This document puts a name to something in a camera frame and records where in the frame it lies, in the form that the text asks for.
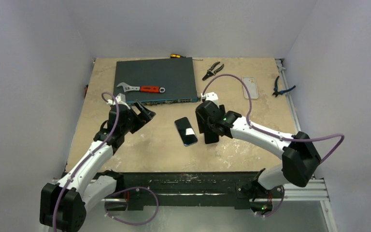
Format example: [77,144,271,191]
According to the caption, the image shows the blue smartphone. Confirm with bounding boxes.
[174,117,198,146]

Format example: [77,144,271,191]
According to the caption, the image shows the phone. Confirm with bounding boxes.
[242,76,259,100]

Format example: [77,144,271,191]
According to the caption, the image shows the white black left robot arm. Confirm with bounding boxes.
[39,100,156,232]

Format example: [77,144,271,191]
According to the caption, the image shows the yellow black screwdriver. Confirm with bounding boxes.
[170,54,203,61]

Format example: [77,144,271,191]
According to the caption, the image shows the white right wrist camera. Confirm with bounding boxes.
[201,92,219,106]

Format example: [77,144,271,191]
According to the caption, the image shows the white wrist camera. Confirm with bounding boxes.
[106,93,130,108]
[201,92,219,106]

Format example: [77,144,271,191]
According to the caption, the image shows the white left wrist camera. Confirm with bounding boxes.
[106,93,130,108]

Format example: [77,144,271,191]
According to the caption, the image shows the red handled adjustable wrench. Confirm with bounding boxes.
[116,82,166,93]

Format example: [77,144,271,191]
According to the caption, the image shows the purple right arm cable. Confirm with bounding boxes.
[202,73,345,218]

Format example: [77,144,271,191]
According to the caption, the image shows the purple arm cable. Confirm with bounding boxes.
[51,92,160,232]
[202,73,345,218]

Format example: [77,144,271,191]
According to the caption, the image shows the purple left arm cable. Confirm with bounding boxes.
[51,92,160,232]

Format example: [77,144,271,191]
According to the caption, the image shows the black grey wire stripper pliers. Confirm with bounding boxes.
[202,61,224,81]

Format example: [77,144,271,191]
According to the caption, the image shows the blue handled cutting pliers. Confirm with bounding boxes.
[271,75,297,98]

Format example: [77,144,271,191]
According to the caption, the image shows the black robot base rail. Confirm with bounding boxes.
[60,171,288,212]

